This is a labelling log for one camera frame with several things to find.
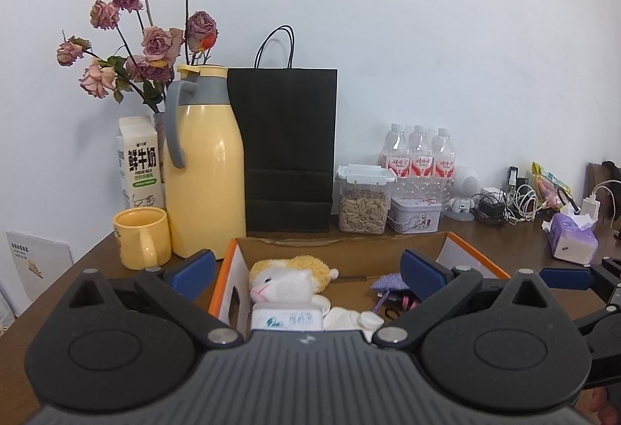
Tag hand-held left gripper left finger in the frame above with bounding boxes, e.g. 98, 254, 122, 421
68, 249, 245, 351

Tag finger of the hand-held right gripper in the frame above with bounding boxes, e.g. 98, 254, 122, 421
539, 258, 621, 305
572, 303, 621, 345

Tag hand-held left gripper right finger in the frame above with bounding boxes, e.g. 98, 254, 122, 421
373, 248, 555, 350

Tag purple knitted cloth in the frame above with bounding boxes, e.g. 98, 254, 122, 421
371, 273, 409, 305

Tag black braided cable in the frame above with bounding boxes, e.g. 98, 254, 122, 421
375, 291, 421, 323

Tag red cardboard box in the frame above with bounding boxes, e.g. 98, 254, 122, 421
208, 231, 513, 339

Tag hamster plush toy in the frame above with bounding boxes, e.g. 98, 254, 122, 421
248, 255, 341, 310

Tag white wet wipes pack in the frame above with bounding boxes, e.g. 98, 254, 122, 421
251, 301, 332, 333

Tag purple tissue pack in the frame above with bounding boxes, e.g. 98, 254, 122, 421
542, 204, 600, 265

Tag white printed tin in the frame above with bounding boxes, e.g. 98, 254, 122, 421
388, 196, 444, 236

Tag yellow mug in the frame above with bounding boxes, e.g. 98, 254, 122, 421
113, 206, 173, 271

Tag white robot figure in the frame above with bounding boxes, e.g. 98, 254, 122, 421
446, 165, 481, 222

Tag clear seed container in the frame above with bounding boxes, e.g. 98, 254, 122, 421
336, 164, 397, 234

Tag black power adapter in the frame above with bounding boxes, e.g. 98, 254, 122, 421
473, 193, 510, 228

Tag colourful snack packet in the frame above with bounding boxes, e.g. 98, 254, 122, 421
531, 162, 579, 213

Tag yellow thermos jug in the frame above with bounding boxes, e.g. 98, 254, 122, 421
162, 64, 248, 260

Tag dark wooden chair back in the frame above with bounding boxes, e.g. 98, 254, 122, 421
585, 161, 621, 228

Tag white milk carton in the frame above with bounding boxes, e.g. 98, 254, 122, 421
116, 116, 166, 213

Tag white booklet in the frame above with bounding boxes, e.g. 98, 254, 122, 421
5, 231, 75, 320

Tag black paper bag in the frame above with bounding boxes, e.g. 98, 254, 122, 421
227, 24, 339, 234

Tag blue white box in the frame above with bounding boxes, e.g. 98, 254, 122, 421
0, 279, 14, 339

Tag dried rose bouquet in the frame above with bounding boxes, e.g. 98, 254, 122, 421
57, 0, 219, 115

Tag white wall charger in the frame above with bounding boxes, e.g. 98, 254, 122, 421
579, 182, 615, 218

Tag white cable bundle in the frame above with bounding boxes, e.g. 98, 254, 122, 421
505, 182, 541, 225

